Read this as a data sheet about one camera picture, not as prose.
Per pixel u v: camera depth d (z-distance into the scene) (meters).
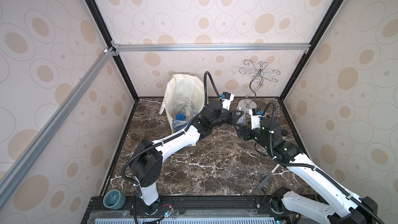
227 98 0.67
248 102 1.12
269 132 0.53
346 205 0.40
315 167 0.47
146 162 0.45
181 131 0.54
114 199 0.74
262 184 0.81
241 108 0.75
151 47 0.90
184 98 1.10
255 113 0.63
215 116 0.61
